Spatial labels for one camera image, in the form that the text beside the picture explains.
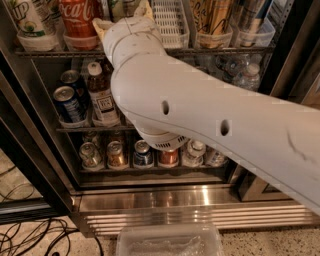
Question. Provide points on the iced tea bottle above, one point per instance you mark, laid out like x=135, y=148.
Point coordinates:
x=100, y=94

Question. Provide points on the clear plastic bin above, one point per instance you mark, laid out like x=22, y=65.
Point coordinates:
x=170, y=240

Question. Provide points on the stainless steel fridge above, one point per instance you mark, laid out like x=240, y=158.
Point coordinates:
x=106, y=200

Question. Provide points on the blue can bottom shelf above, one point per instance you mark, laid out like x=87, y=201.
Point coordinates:
x=142, y=155

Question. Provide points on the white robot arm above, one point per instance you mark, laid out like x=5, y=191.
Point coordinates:
x=165, y=98

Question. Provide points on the blue pepsi can front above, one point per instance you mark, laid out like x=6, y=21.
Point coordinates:
x=68, y=105

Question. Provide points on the red can bottom shelf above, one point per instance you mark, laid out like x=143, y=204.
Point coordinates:
x=168, y=157

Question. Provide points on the gold can top shelf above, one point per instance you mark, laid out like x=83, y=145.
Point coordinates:
x=211, y=16

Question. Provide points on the silver can top shelf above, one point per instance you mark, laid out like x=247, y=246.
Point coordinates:
x=249, y=15

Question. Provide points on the blue pepsi can back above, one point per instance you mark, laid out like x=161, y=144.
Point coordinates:
x=73, y=79

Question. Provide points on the clear bottle bottom shelf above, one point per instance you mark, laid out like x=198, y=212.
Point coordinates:
x=192, y=153

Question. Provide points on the labelled bottle bottom right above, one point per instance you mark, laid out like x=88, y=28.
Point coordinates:
x=215, y=158

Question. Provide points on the red coca-cola can top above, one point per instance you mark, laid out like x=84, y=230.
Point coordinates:
x=78, y=16

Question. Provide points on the orange can bottom shelf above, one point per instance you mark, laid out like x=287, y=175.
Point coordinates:
x=115, y=155

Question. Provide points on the fridge door left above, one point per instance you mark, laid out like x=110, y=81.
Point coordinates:
x=31, y=190

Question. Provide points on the water bottle middle front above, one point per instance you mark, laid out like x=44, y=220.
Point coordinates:
x=249, y=77

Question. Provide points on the empty white shelf tray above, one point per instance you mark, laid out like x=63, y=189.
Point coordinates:
x=170, y=18

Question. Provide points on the white 7up can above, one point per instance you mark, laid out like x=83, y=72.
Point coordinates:
x=32, y=17

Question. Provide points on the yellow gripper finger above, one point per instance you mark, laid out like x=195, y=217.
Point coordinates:
x=101, y=26
x=144, y=10

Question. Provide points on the fridge glass door right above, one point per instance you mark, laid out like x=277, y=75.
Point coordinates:
x=253, y=188

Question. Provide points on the blue pepsi can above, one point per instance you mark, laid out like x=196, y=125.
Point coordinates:
x=68, y=105
x=73, y=79

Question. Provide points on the green can top shelf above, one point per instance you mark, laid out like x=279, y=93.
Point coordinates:
x=119, y=9

